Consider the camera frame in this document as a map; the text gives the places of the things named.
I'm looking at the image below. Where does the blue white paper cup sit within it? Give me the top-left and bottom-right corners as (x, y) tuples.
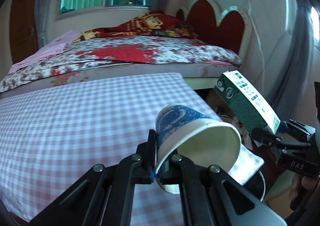
(155, 105), (241, 194)

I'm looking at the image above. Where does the green white carton box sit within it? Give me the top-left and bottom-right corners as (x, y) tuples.
(214, 70), (280, 134)

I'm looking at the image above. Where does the black trash bucket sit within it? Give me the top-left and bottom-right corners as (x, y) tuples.
(244, 170), (266, 202)

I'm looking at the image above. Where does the person's right hand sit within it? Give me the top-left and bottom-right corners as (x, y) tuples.
(289, 173), (319, 211)

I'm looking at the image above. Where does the grey curtain right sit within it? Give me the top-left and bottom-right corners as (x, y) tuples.
(272, 0), (314, 120)

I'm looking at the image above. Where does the lilac checkered tablecloth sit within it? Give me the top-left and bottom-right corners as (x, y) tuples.
(1, 73), (216, 221)

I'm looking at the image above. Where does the bed with floral sheet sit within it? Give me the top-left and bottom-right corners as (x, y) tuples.
(1, 36), (242, 92)

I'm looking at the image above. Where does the red patterned blanket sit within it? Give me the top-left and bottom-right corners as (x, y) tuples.
(73, 10), (197, 43)

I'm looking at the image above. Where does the pink sheet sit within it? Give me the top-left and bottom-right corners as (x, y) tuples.
(8, 30), (81, 74)

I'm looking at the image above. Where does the red white headboard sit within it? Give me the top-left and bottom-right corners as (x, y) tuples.
(175, 0), (253, 78)

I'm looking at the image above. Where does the brown wooden door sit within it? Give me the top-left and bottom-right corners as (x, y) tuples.
(9, 0), (38, 63)

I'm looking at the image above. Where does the grey curtain left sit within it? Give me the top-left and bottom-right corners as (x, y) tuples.
(34, 0), (51, 49)

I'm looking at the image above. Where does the white hanging cable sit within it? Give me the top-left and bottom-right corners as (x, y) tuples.
(240, 0), (266, 67)

